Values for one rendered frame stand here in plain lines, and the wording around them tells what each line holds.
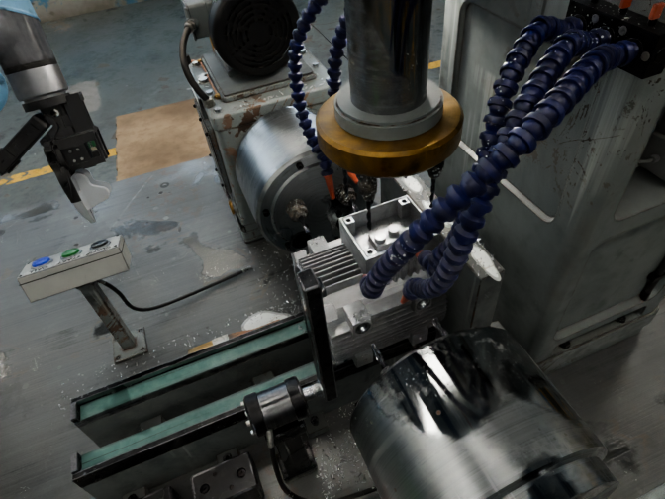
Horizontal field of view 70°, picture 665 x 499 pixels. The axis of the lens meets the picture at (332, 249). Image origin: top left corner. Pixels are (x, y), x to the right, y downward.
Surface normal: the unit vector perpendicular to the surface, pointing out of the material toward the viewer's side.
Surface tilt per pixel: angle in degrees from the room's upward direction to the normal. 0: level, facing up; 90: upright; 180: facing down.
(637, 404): 0
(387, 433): 50
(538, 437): 9
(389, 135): 90
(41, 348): 0
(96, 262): 69
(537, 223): 90
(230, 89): 0
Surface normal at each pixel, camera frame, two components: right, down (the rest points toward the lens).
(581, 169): -0.92, 0.33
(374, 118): -0.08, -0.69
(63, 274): 0.33, 0.34
